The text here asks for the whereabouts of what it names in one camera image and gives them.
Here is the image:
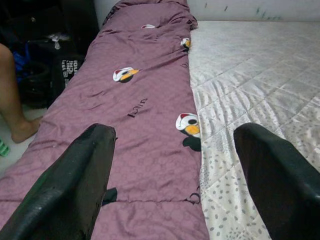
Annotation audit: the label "purple penguin print quilt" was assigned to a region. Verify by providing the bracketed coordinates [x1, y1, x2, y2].
[0, 0, 210, 240]

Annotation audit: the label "white quilted mattress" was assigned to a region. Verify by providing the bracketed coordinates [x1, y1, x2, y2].
[187, 19, 320, 240]

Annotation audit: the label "person bare leg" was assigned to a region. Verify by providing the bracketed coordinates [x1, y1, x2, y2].
[0, 42, 43, 145]

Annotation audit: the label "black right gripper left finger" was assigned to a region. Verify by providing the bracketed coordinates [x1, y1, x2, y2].
[0, 123, 118, 240]

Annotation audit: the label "green plastic stool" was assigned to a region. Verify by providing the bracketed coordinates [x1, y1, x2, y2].
[0, 138, 11, 158]

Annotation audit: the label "blue fabric item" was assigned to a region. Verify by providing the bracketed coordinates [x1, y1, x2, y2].
[11, 43, 31, 76]

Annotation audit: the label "black bag white lettering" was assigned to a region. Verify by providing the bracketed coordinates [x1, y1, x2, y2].
[49, 53, 86, 96]

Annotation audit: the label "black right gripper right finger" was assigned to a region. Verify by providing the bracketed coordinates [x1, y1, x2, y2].
[233, 121, 320, 240]

